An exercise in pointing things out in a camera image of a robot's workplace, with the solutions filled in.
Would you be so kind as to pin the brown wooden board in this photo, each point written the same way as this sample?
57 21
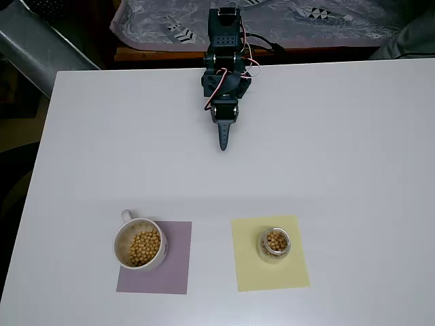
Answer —
163 56

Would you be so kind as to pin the silver foil duct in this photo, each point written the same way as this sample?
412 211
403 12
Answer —
40 51

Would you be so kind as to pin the leaf patterned bed cloth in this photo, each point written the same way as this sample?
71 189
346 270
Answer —
306 27

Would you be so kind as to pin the white ceramic mug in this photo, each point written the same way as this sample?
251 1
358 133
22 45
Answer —
121 234

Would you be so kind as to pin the grey fabric garment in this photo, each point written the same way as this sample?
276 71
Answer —
408 37

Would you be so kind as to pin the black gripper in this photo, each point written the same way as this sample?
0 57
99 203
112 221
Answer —
224 113

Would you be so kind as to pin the purple paper sheet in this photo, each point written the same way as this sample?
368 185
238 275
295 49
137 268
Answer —
170 275

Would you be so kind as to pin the glass jar with label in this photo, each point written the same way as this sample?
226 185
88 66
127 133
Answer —
263 250

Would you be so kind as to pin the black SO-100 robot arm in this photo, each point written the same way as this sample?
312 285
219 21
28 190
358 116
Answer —
224 40

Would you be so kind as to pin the yellow paper sheet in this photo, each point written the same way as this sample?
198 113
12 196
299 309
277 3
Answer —
248 271

